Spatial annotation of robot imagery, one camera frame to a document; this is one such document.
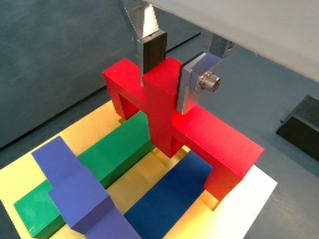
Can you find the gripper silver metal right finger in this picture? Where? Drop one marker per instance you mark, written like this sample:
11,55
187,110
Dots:
198,72

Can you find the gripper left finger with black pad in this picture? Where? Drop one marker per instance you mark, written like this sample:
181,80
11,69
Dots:
150,36

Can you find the red cross-shaped block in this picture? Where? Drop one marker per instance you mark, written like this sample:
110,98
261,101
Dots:
218,143

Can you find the yellow base board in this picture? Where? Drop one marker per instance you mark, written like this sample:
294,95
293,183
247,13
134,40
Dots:
211,218

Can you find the green bar block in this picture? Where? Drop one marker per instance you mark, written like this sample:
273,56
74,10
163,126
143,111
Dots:
107,159

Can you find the black U-shaped holder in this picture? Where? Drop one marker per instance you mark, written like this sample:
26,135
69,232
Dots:
299,128

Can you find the blue bar block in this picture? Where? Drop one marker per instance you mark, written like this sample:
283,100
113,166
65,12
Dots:
158,210

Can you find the purple cross-shaped block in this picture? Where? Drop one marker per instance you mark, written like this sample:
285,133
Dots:
79,196

